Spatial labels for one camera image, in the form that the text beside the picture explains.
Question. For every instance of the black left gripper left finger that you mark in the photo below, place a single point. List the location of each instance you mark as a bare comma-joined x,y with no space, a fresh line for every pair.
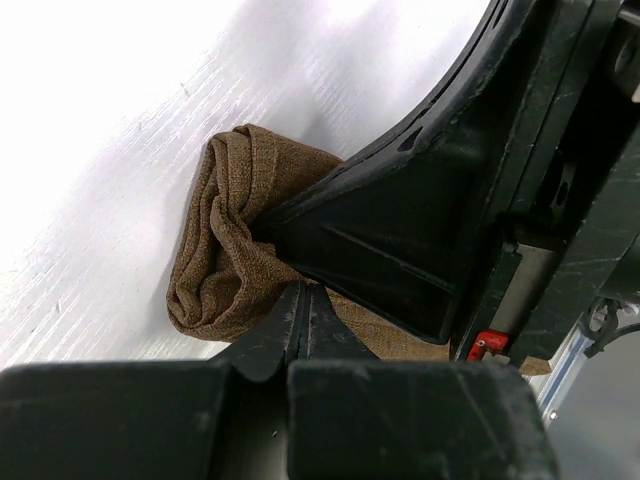
221,418

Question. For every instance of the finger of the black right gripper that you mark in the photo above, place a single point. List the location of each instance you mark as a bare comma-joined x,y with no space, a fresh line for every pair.
412,275

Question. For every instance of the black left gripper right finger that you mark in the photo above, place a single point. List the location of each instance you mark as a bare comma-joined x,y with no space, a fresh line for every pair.
353,416

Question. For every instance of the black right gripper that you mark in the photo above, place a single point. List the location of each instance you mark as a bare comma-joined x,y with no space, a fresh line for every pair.
566,207

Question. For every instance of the brown cloth napkin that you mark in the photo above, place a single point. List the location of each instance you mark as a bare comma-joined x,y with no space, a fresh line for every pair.
223,281

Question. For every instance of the aluminium rail frame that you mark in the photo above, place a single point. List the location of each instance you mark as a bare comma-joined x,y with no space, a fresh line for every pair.
605,322

